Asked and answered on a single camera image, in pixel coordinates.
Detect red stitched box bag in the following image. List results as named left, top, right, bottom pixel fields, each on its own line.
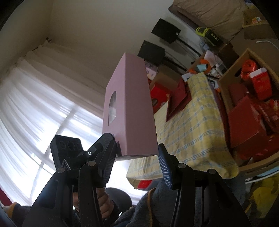
left=228, top=96, right=268, bottom=151

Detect red plastic twine ball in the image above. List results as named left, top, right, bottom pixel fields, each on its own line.
left=240, top=59, right=258, bottom=81

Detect small pink white box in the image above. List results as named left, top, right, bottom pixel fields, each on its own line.
left=145, top=61, right=158, bottom=80

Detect white charging cable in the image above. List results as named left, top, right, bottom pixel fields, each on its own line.
left=255, top=39, right=279, bottom=51

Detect brown sofa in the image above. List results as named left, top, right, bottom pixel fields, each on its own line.
left=168, top=1, right=278, bottom=67

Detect cardboard tray on sofa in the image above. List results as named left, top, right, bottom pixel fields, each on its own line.
left=243, top=8, right=277, bottom=40

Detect yellow plastic bag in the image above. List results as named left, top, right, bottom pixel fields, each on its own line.
left=244, top=174, right=278, bottom=219

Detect red cartoon cat bag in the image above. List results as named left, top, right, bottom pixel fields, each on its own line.
left=254, top=100, right=278, bottom=133

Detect green portable radio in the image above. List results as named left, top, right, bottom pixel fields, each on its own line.
left=195, top=27, right=223, bottom=46

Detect right black speaker on stand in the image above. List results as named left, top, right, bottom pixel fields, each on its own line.
left=151, top=19, right=201, bottom=56

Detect cardboard tray box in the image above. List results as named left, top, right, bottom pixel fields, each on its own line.
left=218, top=49, right=278, bottom=176

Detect white sheer curtain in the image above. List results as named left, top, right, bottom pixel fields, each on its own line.
left=1, top=42, right=108, bottom=205

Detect red rounded tin box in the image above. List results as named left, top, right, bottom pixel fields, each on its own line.
left=249, top=68, right=272, bottom=101

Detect pink tissue box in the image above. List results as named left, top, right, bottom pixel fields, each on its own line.
left=103, top=53, right=158, bottom=159

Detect open box with clutter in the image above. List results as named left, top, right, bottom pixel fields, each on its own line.
left=182, top=50, right=227, bottom=91

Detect left black speaker on stand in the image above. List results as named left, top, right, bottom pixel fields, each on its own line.
left=137, top=40, right=188, bottom=72

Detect red Collection gift box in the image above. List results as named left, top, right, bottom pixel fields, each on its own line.
left=150, top=83, right=171, bottom=113

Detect beige cushion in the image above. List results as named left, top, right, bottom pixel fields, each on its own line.
left=173, top=0, right=248, bottom=41

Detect dark red paper bags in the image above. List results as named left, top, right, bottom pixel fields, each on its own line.
left=166, top=78, right=191, bottom=121

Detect dark wooden sofa armrest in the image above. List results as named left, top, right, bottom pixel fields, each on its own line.
left=217, top=42, right=239, bottom=68

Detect large brown cardboard box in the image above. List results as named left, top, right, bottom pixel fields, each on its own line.
left=149, top=65, right=181, bottom=92

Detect yellow plaid tablecloth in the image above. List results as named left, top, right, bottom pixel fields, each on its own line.
left=126, top=71, right=239, bottom=189

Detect black speaker on stand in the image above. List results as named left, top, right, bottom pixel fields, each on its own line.
left=137, top=40, right=188, bottom=72
left=151, top=19, right=201, bottom=56

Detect dark red pouch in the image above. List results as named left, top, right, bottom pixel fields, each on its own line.
left=228, top=84, right=249, bottom=106

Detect person's left hand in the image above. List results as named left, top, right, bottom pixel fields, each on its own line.
left=73, top=188, right=114, bottom=219

